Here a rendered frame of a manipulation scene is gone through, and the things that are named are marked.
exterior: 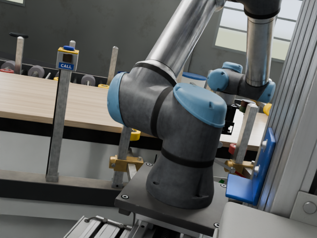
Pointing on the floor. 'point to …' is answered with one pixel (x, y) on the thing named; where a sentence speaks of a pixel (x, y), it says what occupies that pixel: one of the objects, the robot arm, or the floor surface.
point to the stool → (18, 35)
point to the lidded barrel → (198, 79)
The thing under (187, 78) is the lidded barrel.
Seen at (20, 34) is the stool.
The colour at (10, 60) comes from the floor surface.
